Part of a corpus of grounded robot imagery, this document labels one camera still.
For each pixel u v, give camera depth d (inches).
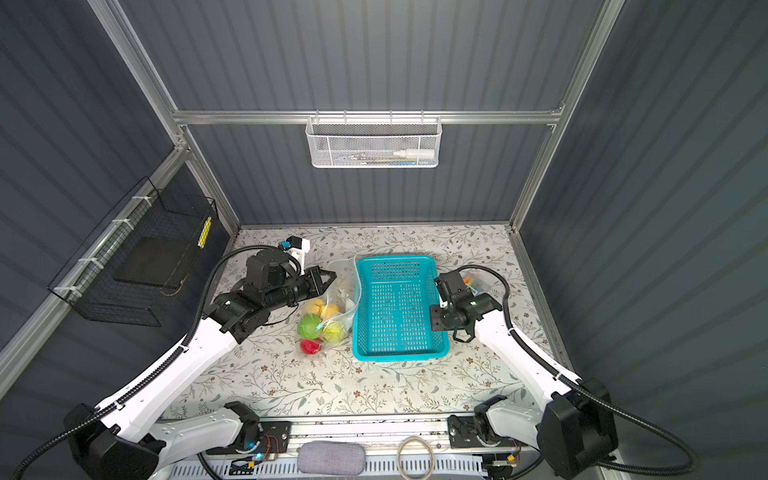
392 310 37.9
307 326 32.1
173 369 17.2
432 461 27.6
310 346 33.0
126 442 15.4
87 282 24.2
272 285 22.0
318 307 34.1
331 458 26.8
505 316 20.9
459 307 22.5
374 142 48.8
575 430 15.4
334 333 32.1
